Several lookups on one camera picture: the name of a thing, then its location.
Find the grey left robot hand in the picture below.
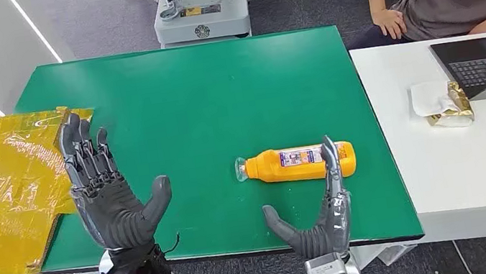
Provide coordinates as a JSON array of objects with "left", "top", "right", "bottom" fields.
[{"left": 54, "top": 100, "right": 181, "bottom": 258}]

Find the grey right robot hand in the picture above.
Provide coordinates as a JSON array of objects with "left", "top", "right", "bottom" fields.
[{"left": 252, "top": 132, "right": 360, "bottom": 266}]

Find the orange detergent bottle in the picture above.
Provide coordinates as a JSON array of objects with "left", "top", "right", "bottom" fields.
[{"left": 232, "top": 137, "right": 359, "bottom": 193}]

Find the yellow taped cardboard box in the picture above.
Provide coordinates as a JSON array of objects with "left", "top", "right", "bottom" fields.
[{"left": 0, "top": 101, "right": 117, "bottom": 274}]

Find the green topped table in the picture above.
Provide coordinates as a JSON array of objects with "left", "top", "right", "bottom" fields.
[{"left": 7, "top": 13, "right": 427, "bottom": 274}]

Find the white table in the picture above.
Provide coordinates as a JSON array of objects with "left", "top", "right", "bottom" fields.
[{"left": 321, "top": 29, "right": 486, "bottom": 272}]

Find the white tissue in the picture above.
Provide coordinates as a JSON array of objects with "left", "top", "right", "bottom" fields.
[{"left": 409, "top": 78, "right": 458, "bottom": 120}]

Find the gold foil packet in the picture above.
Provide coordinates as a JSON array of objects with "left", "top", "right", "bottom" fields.
[{"left": 421, "top": 78, "right": 477, "bottom": 133}]

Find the white machine stand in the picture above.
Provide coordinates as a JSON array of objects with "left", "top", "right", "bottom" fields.
[{"left": 150, "top": 0, "right": 254, "bottom": 51}]

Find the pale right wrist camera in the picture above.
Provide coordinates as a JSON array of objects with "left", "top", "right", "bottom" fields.
[{"left": 303, "top": 251, "right": 349, "bottom": 274}]

